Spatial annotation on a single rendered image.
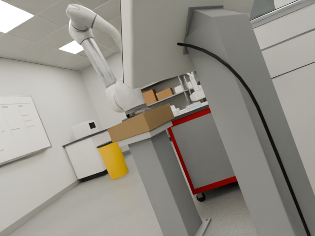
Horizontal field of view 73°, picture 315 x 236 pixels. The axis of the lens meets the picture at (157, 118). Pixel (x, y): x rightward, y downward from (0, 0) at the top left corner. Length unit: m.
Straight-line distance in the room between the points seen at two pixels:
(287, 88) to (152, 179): 0.92
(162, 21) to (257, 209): 0.58
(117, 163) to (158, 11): 3.51
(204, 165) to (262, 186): 1.21
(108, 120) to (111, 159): 2.73
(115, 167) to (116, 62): 3.39
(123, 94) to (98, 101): 5.21
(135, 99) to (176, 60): 0.75
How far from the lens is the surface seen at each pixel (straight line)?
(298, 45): 1.24
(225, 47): 0.59
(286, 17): 1.25
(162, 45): 0.62
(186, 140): 1.79
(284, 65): 1.20
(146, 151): 1.36
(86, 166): 4.90
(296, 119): 1.22
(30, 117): 4.68
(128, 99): 1.38
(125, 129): 1.36
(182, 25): 0.66
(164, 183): 1.39
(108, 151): 3.90
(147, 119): 1.26
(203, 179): 1.88
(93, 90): 6.67
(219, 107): 0.63
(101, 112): 6.57
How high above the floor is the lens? 0.85
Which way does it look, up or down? 2 degrees down
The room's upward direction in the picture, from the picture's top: 21 degrees counter-clockwise
